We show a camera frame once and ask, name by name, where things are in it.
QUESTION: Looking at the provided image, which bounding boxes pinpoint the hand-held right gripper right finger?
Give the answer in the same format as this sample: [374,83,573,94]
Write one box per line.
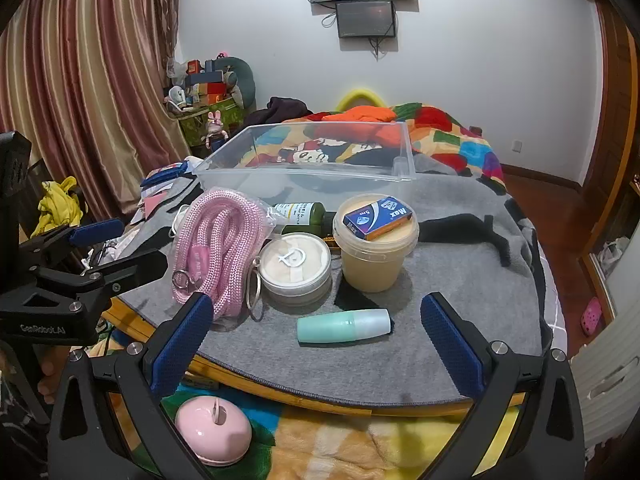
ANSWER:
[419,291,586,480]

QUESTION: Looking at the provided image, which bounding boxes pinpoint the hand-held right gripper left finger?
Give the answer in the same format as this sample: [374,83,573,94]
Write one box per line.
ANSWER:
[47,292,216,480]

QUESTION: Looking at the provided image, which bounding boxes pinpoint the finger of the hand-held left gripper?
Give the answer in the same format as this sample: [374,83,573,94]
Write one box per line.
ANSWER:
[19,217,125,261]
[82,249,169,292]

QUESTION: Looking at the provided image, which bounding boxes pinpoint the pink rope lanyard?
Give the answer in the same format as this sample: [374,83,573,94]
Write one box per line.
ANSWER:
[171,186,275,322]

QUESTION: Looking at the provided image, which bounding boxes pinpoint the pink round device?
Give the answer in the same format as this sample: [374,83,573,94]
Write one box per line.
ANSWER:
[175,395,253,467]

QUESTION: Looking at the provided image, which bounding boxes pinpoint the cream plastic tub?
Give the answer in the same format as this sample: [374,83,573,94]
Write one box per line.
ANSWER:
[332,194,420,293]

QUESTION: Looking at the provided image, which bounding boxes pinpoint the teal travel bottle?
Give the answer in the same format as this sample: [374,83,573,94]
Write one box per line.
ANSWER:
[296,308,392,345]

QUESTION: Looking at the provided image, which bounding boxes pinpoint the round white powder container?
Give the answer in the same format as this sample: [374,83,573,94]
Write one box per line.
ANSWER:
[258,236,333,308]

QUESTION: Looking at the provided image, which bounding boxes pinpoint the small blue box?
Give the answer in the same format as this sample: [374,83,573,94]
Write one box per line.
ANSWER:
[343,198,414,241]

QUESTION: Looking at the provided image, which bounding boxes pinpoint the green spray bottle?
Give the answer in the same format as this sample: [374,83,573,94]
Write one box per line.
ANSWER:
[272,201,337,237]

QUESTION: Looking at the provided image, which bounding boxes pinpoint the clear plastic storage bin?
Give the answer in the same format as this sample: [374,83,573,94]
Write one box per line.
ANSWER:
[192,121,417,198]

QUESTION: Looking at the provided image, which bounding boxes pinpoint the person's left hand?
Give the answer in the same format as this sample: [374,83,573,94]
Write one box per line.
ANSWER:
[37,350,70,403]

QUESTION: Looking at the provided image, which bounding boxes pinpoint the yellow cloth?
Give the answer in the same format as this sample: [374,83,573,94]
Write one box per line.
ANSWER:
[31,176,83,238]

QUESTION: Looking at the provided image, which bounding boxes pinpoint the wooden table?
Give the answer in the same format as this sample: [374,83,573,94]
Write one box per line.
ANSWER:
[102,297,526,417]

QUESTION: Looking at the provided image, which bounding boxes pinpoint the pink card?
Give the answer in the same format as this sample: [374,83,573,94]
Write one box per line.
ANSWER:
[142,192,172,217]

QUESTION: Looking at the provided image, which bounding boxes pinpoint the grey black-patterned mat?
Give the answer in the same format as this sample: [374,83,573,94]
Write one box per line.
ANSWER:
[117,152,546,406]

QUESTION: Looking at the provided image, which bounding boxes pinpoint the pink clog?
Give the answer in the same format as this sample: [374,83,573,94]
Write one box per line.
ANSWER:
[580,296,602,337]

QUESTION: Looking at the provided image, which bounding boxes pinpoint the striped pink curtain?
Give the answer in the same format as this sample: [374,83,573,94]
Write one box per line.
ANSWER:
[0,0,193,221]

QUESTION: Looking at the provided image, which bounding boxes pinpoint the pink rabbit toy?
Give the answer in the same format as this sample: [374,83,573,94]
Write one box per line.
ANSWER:
[202,110,225,149]

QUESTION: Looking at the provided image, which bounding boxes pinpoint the white ribbed suitcase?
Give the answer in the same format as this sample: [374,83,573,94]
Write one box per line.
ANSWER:
[570,305,640,451]

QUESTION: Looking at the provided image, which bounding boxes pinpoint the stack of colourful boxes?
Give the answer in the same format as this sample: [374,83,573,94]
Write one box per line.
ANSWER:
[182,57,236,108]

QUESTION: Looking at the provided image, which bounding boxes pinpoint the white plastic bag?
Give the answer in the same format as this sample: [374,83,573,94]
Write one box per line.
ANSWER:
[597,237,632,277]

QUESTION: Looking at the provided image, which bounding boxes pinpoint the colourful printed blanket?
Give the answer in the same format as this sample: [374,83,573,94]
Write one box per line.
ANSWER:
[100,102,521,480]

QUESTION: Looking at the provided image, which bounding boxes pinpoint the grey-green neck pillow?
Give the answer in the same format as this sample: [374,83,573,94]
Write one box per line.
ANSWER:
[220,55,258,109]

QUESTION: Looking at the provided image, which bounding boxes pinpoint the dark cloth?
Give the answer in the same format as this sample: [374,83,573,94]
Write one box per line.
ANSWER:
[245,96,313,128]

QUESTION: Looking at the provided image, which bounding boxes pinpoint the orange cloth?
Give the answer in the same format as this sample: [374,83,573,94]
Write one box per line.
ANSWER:
[320,105,401,146]

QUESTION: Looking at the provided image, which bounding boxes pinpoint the wooden cabinet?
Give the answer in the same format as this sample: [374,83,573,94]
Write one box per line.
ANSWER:
[580,0,640,311]

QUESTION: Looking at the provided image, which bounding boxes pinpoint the metal key ring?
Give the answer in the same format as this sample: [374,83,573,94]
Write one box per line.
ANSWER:
[244,257,267,322]

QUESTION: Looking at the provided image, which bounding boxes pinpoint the yellow ring cushion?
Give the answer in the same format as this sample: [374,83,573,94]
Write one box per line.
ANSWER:
[336,88,383,111]

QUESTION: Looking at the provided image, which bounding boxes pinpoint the small black wall monitor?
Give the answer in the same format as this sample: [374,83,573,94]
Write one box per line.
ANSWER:
[335,0,397,39]

